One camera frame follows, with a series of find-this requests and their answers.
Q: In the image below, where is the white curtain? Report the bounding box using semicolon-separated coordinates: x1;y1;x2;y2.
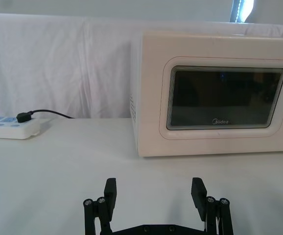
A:
0;0;283;120

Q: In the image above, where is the cream microwave oven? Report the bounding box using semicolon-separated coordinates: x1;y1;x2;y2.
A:
129;30;283;157

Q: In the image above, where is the white table cloth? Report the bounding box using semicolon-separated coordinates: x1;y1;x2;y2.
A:
0;117;283;235

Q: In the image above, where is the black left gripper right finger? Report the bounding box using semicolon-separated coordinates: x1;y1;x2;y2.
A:
190;177;234;235

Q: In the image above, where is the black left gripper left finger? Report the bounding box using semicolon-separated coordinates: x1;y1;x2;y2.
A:
83;178;118;235

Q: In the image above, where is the black plug with cable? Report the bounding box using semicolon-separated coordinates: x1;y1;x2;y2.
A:
16;109;75;124

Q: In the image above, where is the white power strip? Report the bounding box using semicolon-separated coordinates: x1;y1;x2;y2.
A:
0;115;41;140

